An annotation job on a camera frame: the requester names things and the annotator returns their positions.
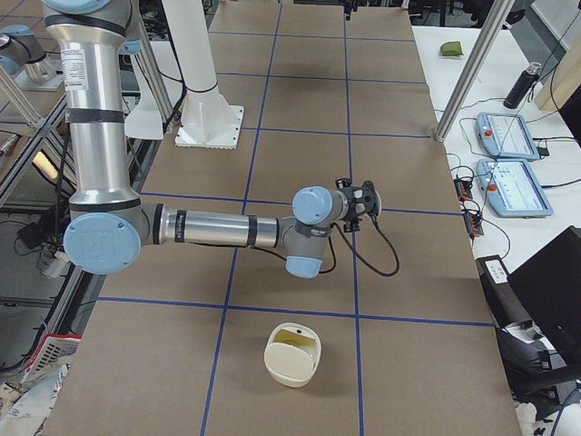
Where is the black monitor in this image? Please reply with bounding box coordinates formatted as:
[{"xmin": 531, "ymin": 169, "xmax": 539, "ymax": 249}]
[{"xmin": 508, "ymin": 225, "xmax": 580, "ymax": 363}]

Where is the green cloth pouch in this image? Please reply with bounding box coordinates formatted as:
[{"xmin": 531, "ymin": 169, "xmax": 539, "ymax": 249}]
[{"xmin": 439, "ymin": 41, "xmax": 464, "ymax": 57}]

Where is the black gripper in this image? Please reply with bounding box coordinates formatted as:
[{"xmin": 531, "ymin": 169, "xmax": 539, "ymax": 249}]
[{"xmin": 335, "ymin": 177, "xmax": 381, "ymax": 233}]

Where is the black orange terminal strip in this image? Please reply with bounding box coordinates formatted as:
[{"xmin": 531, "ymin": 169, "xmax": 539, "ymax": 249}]
[{"xmin": 453, "ymin": 177, "xmax": 484, "ymax": 241}]

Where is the aluminium frame post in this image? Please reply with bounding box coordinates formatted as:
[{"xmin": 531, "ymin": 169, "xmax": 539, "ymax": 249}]
[{"xmin": 434, "ymin": 0, "xmax": 516, "ymax": 143}]

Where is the near blue teach pendant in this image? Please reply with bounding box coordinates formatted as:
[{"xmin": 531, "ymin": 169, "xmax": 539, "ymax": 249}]
[{"xmin": 477, "ymin": 158, "xmax": 553, "ymax": 218}]

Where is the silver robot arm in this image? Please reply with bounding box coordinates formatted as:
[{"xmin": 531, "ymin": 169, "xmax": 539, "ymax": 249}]
[
  {"xmin": 1, "ymin": 25, "xmax": 57, "ymax": 84},
  {"xmin": 44, "ymin": 1, "xmax": 380, "ymax": 278}
]

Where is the blue teach pendant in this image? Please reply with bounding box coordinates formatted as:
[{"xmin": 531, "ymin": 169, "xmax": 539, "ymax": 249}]
[
  {"xmin": 477, "ymin": 158, "xmax": 553, "ymax": 218},
  {"xmin": 476, "ymin": 113, "xmax": 540, "ymax": 161}
]

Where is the far blue teach pendant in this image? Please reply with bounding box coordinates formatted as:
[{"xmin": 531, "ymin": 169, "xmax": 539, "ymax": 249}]
[{"xmin": 476, "ymin": 113, "xmax": 540, "ymax": 161}]

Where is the black water bottle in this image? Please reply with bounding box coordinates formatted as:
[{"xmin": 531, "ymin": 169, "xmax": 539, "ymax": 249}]
[{"xmin": 503, "ymin": 62, "xmax": 543, "ymax": 109}]

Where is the white camera mast pedestal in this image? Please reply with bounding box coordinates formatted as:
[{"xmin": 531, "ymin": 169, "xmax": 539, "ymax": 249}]
[{"xmin": 162, "ymin": 0, "xmax": 244, "ymax": 149}]

